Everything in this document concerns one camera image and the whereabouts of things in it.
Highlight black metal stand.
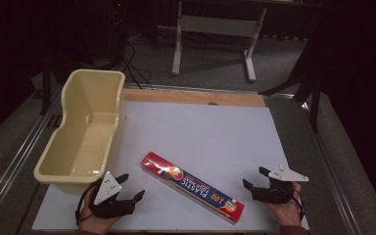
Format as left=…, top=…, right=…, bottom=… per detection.
left=258, top=30, right=323, bottom=133

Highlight white metal desk frame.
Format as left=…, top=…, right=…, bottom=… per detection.
left=171, top=0, right=269, bottom=83

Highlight red and blue plastic wrap box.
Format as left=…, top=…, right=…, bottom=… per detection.
left=140, top=151, right=246, bottom=226

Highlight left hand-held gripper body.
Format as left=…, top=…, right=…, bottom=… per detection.
left=87, top=170, right=137, bottom=219

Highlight black floor cables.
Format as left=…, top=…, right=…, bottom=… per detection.
left=119, top=41, right=155, bottom=90

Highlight wooden board strip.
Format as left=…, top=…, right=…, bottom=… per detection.
left=122, top=88, right=267, bottom=109

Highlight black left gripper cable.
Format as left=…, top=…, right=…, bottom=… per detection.
left=74, top=181, right=101, bottom=227

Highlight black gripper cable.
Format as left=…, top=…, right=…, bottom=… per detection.
left=74, top=181, right=101, bottom=227
left=292, top=187, right=306, bottom=221

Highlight cream plastic tub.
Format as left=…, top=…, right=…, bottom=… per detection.
left=33, top=69, right=127, bottom=194

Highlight person's right hand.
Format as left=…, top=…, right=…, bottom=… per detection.
left=263, top=181, right=304, bottom=228

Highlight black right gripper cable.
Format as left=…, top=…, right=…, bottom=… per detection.
left=292, top=187, right=306, bottom=221

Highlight person's left hand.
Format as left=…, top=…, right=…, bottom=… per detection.
left=76, top=188, right=122, bottom=235

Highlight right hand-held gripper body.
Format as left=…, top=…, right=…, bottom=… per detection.
left=251, top=164, right=310, bottom=206

